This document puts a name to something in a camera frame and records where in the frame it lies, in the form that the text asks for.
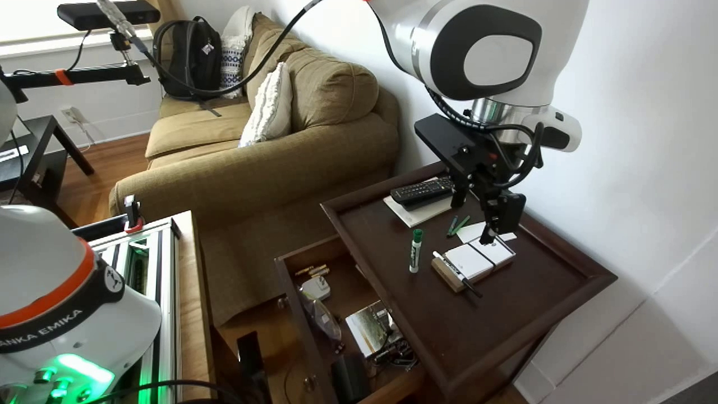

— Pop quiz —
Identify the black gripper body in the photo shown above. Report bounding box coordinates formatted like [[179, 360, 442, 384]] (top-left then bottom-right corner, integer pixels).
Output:
[[467, 141, 542, 233]]

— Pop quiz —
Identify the black Expo marker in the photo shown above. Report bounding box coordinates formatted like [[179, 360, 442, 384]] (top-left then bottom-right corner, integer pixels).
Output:
[[441, 253, 485, 300]]

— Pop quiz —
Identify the white notepad brown backing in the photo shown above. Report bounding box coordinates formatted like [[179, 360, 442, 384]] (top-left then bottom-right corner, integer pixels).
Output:
[[432, 231, 519, 297]]

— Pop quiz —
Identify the green capped marker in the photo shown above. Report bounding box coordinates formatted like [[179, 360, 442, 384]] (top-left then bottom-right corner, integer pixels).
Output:
[[407, 226, 426, 276]]

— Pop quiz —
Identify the white paper card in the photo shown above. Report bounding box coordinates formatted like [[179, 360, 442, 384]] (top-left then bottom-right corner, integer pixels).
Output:
[[456, 220, 519, 246]]

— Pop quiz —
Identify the small green pen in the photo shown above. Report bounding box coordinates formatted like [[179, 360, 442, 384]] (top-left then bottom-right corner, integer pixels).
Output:
[[446, 214, 475, 237]]

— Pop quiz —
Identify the white flat book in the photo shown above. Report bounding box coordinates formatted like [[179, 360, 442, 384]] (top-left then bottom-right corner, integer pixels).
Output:
[[382, 188, 461, 231]]

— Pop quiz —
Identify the black TV remote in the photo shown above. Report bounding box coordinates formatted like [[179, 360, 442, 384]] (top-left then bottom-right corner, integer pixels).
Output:
[[388, 175, 457, 212]]

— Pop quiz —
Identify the dark wooden nightstand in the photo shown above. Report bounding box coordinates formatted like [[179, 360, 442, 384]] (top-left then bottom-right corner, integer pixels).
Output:
[[319, 159, 619, 401]]

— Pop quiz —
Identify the open wooden drawer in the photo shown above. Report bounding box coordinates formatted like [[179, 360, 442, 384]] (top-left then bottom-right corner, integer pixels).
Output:
[[273, 233, 444, 404]]

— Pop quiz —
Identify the printed booklet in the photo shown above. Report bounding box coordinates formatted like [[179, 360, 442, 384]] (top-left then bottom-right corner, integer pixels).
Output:
[[343, 300, 397, 360]]

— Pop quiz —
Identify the white charger block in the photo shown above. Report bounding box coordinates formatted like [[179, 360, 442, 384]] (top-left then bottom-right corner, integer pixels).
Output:
[[299, 272, 335, 305]]

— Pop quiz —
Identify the black object in drawer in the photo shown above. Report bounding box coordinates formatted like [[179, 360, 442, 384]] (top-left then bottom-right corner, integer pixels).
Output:
[[327, 352, 371, 404]]

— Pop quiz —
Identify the white throw pillow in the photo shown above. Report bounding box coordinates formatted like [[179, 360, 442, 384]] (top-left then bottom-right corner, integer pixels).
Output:
[[235, 60, 297, 151]]

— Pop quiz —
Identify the olive brown sofa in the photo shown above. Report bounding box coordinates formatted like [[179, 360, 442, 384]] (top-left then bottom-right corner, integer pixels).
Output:
[[107, 10, 402, 231]]

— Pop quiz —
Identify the white striped cloth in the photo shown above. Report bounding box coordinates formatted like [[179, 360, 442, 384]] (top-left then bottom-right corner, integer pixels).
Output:
[[217, 4, 255, 101]]

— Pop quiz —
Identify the wooden stand board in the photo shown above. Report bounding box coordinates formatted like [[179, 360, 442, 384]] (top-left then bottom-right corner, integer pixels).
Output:
[[170, 209, 217, 404]]

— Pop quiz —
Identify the black backpack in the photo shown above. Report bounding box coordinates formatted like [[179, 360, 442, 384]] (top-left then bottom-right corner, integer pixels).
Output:
[[151, 15, 225, 104]]

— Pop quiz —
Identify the black side table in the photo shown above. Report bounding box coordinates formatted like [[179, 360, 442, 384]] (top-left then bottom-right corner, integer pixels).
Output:
[[0, 112, 97, 226]]

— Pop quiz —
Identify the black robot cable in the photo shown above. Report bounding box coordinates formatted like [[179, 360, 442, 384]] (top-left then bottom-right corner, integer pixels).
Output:
[[95, 0, 326, 101]]

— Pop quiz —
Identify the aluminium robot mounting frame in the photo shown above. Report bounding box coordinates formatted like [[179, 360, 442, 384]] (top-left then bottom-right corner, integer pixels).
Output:
[[69, 212, 187, 404]]

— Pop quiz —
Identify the black base cable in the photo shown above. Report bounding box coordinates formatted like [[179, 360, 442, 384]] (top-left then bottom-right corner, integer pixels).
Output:
[[87, 377, 227, 404]]

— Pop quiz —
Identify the black knob post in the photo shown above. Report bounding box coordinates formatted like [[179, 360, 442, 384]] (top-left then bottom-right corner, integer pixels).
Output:
[[121, 194, 145, 235]]

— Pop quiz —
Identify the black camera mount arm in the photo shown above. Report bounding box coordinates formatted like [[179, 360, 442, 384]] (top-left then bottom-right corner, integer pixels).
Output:
[[2, 30, 153, 89]]

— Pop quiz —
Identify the white wall outlet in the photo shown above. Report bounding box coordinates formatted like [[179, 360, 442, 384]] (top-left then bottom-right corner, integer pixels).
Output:
[[59, 106, 87, 129]]

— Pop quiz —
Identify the black stereo camera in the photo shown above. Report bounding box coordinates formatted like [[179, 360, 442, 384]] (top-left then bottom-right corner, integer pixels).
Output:
[[54, 0, 162, 33]]

